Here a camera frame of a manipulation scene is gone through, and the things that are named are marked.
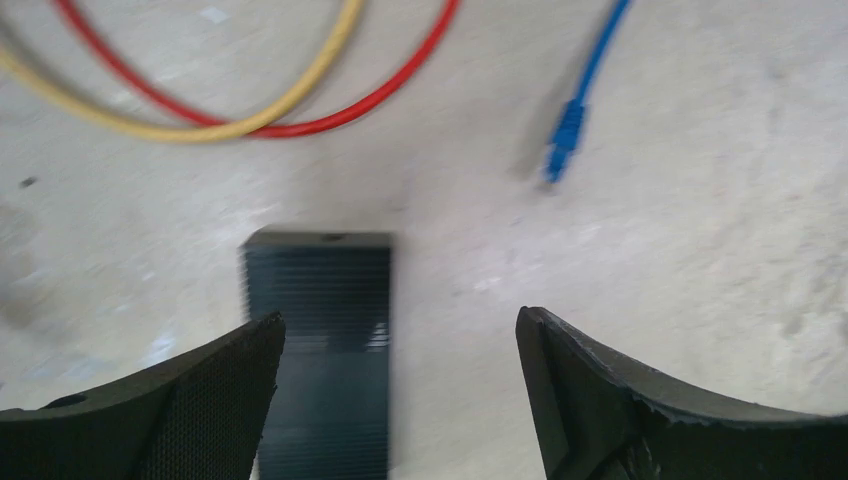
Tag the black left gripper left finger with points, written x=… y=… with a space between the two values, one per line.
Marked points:
x=199 y=415

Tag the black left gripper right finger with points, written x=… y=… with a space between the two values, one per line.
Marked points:
x=600 y=414

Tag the black network switch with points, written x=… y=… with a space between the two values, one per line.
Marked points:
x=330 y=415

